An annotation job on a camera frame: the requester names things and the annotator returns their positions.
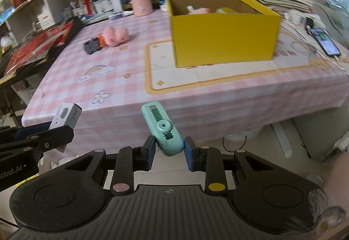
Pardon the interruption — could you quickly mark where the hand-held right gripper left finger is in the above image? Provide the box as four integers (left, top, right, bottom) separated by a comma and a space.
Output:
64, 135, 157, 196

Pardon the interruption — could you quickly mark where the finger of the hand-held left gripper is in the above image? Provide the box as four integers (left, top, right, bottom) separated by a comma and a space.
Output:
15, 125, 75, 161
0, 123, 53, 146

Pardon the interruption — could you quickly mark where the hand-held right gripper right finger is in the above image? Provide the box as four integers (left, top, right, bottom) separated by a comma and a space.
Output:
184, 136, 278, 197

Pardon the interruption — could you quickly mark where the small white carton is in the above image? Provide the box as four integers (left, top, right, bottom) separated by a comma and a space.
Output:
48, 102, 83, 153

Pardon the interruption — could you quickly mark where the teal correction tape dispenser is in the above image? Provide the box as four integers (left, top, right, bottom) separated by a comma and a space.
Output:
141, 101, 185, 157

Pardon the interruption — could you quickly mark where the yellow cardboard box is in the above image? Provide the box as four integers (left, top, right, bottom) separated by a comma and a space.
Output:
166, 0, 282, 68

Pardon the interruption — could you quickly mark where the red printed black tray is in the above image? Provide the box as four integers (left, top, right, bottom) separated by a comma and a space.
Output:
0, 17, 84, 81

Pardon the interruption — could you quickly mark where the pink plush toy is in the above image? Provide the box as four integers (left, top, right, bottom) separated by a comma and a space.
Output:
102, 26, 129, 47

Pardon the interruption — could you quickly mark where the small spray bottle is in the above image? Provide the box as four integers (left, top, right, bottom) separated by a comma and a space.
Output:
109, 10, 134, 20

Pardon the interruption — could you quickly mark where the person's leg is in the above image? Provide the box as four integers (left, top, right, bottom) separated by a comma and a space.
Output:
324, 147, 349, 230

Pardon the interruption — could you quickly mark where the white jar green lid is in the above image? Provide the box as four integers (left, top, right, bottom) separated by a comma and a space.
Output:
158, 0, 182, 13

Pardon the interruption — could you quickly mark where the smartphone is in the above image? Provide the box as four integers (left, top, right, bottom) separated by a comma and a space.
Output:
309, 27, 342, 57

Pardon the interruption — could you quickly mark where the stack of magazines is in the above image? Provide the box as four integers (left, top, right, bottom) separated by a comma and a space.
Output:
250, 0, 315, 15

